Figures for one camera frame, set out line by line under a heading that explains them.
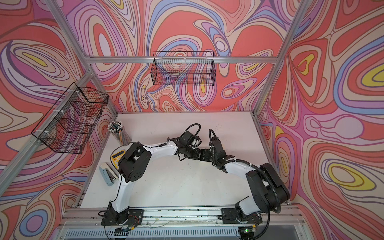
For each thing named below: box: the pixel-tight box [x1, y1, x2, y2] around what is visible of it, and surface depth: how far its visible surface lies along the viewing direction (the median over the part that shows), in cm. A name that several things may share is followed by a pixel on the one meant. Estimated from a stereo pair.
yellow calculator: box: [111, 149, 126, 170], surface depth 95 cm
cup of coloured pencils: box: [107, 121, 132, 147], surface depth 93 cm
